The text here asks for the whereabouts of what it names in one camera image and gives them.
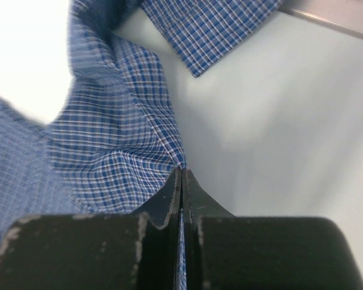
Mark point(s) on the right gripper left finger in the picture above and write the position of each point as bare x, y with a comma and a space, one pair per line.
139, 250

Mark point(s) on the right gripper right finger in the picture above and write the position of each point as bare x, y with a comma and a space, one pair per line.
228, 252

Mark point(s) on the blue checkered long sleeve shirt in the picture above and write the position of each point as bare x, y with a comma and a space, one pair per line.
116, 141

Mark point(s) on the aluminium front rail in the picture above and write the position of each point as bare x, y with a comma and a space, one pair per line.
340, 15

